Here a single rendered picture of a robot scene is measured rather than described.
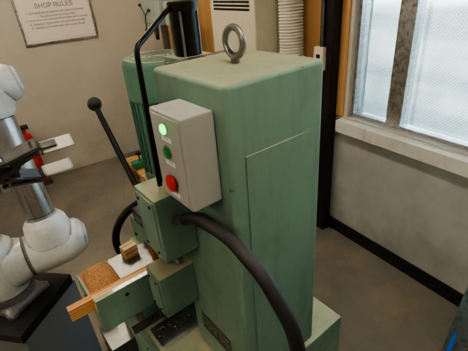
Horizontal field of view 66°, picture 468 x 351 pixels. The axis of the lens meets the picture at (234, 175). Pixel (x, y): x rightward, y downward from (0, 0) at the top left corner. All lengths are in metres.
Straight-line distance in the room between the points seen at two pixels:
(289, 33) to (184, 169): 1.83
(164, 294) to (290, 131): 0.47
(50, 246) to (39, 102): 2.60
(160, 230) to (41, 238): 0.82
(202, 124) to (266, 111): 0.11
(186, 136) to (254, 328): 0.46
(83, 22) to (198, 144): 3.43
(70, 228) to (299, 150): 1.05
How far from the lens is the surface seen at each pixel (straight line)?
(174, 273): 0.86
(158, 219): 0.71
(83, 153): 4.16
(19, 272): 1.54
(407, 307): 2.31
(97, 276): 1.14
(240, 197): 0.60
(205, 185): 0.59
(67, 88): 3.97
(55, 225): 1.48
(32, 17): 3.86
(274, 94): 0.59
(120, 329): 1.41
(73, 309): 1.07
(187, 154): 0.55
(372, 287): 2.37
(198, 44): 0.78
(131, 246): 1.20
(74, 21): 3.91
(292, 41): 2.32
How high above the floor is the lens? 1.65
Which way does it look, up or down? 29 degrees down
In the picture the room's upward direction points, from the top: 5 degrees counter-clockwise
